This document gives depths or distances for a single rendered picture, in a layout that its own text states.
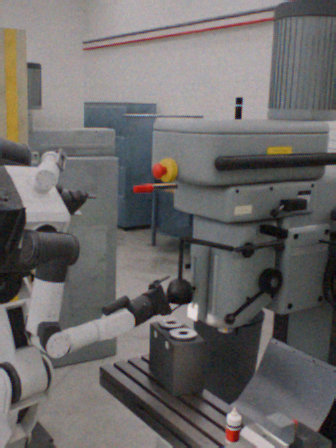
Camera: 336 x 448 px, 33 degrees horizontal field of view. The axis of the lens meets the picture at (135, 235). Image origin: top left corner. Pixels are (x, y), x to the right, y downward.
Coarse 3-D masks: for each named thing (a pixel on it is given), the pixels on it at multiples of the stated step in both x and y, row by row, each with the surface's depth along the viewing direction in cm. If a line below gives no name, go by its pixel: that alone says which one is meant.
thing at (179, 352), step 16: (160, 320) 205; (176, 320) 206; (160, 336) 198; (176, 336) 191; (192, 336) 191; (160, 352) 199; (176, 352) 188; (192, 352) 190; (160, 368) 200; (176, 368) 189; (192, 368) 191; (176, 384) 190; (192, 384) 193
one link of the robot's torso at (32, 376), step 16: (16, 304) 194; (0, 320) 188; (16, 320) 196; (0, 336) 193; (16, 336) 196; (0, 352) 195; (16, 352) 189; (32, 352) 193; (0, 368) 191; (16, 368) 188; (32, 368) 191; (48, 368) 196; (16, 384) 186; (32, 384) 190; (48, 384) 196; (16, 400) 189
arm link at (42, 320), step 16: (48, 288) 162; (64, 288) 166; (32, 304) 164; (48, 304) 162; (32, 320) 164; (48, 320) 163; (48, 336) 163; (64, 336) 165; (48, 352) 163; (64, 352) 167
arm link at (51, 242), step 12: (48, 240) 159; (60, 240) 162; (72, 240) 164; (48, 252) 159; (60, 252) 161; (72, 252) 164; (48, 264) 161; (60, 264) 162; (36, 276) 163; (48, 276) 161; (60, 276) 163
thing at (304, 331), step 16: (288, 320) 195; (304, 320) 189; (320, 320) 184; (272, 336) 203; (288, 336) 196; (304, 336) 190; (320, 336) 184; (304, 352) 191; (320, 352) 185; (320, 432) 188
